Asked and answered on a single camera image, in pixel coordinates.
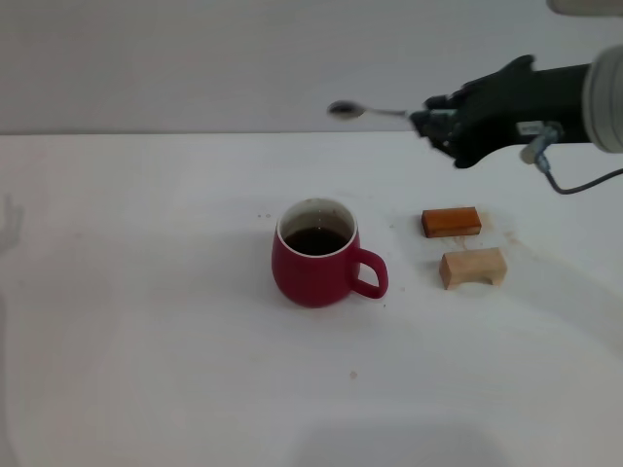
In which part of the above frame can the red ceramic coffee cup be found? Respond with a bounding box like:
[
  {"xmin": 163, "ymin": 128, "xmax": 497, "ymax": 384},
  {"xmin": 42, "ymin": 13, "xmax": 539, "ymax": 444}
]
[{"xmin": 270, "ymin": 197, "xmax": 390, "ymax": 309}]

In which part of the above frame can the light wooden arch block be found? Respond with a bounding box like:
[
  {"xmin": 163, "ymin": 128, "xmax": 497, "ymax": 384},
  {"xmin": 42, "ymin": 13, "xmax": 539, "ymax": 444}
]
[{"xmin": 438, "ymin": 247, "xmax": 508, "ymax": 292}]

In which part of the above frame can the light blue handled metal spoon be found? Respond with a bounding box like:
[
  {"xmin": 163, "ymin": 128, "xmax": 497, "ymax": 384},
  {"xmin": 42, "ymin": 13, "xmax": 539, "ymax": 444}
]
[{"xmin": 327, "ymin": 99, "xmax": 415, "ymax": 122}]

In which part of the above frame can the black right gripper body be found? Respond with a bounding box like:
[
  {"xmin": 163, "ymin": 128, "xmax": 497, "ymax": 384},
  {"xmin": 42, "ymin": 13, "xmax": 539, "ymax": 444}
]
[{"xmin": 451, "ymin": 54, "xmax": 593, "ymax": 170}]

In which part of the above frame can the dark brown wooden block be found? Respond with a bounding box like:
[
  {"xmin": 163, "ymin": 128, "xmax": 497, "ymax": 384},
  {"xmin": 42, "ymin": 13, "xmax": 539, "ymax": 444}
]
[{"xmin": 421, "ymin": 206, "xmax": 484, "ymax": 239}]

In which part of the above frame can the grey gripper cable with connector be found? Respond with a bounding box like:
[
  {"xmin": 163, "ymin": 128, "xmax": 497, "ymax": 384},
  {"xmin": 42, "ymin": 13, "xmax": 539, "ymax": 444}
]
[{"xmin": 519, "ymin": 120, "xmax": 623, "ymax": 197}]

